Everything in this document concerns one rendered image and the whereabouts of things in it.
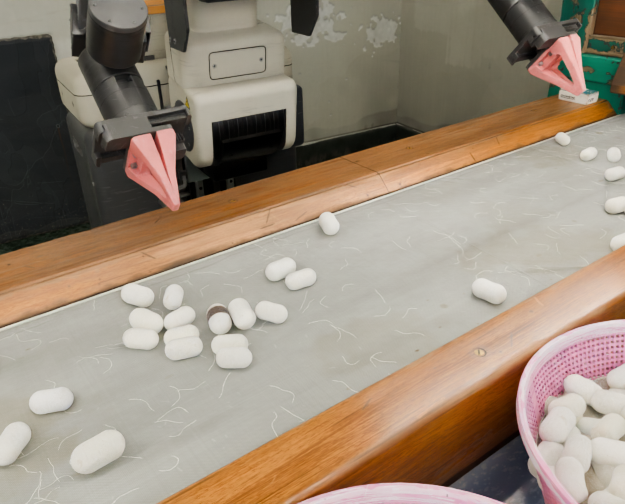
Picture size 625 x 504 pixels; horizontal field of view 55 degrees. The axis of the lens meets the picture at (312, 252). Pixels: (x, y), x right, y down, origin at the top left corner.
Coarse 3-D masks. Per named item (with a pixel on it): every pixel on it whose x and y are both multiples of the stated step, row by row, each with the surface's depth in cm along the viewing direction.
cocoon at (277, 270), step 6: (288, 258) 65; (270, 264) 64; (276, 264) 64; (282, 264) 64; (288, 264) 64; (294, 264) 65; (270, 270) 64; (276, 270) 63; (282, 270) 64; (288, 270) 64; (294, 270) 65; (270, 276) 64; (276, 276) 64; (282, 276) 64
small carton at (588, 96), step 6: (564, 90) 114; (588, 90) 113; (594, 90) 113; (564, 96) 115; (570, 96) 114; (576, 96) 113; (582, 96) 112; (588, 96) 111; (594, 96) 112; (576, 102) 113; (582, 102) 112; (588, 102) 112; (594, 102) 113
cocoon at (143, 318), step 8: (136, 312) 57; (144, 312) 56; (152, 312) 57; (136, 320) 56; (144, 320) 56; (152, 320) 56; (160, 320) 56; (144, 328) 56; (152, 328) 56; (160, 328) 56
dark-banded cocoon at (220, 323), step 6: (210, 306) 57; (210, 318) 56; (216, 318) 55; (222, 318) 55; (228, 318) 56; (210, 324) 56; (216, 324) 55; (222, 324) 55; (228, 324) 56; (216, 330) 55; (222, 330) 55; (228, 330) 56
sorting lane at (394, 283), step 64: (448, 192) 84; (512, 192) 84; (576, 192) 83; (256, 256) 70; (320, 256) 69; (384, 256) 69; (448, 256) 68; (512, 256) 68; (576, 256) 67; (64, 320) 59; (128, 320) 59; (256, 320) 58; (320, 320) 58; (384, 320) 58; (448, 320) 57; (0, 384) 51; (64, 384) 51; (128, 384) 51; (192, 384) 50; (256, 384) 50; (320, 384) 50; (64, 448) 45; (128, 448) 44; (192, 448) 44
